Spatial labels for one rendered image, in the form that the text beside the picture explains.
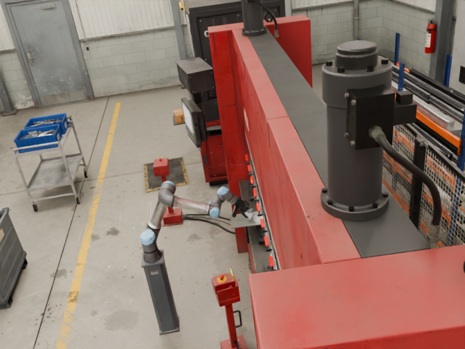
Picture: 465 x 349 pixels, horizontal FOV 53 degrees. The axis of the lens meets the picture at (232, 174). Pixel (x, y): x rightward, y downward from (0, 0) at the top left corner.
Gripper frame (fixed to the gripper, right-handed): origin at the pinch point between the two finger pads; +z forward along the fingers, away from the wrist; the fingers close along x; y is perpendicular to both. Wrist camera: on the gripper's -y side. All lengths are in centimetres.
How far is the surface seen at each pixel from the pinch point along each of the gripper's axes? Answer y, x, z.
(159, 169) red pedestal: -96, 145, -48
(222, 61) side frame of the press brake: 56, 85, -89
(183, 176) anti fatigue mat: -144, 263, 10
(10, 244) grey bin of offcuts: -235, 73, -118
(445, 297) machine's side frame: 124, -226, -64
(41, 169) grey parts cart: -275, 258, -142
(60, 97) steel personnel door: -378, 644, -206
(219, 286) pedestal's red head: -35, -49, 2
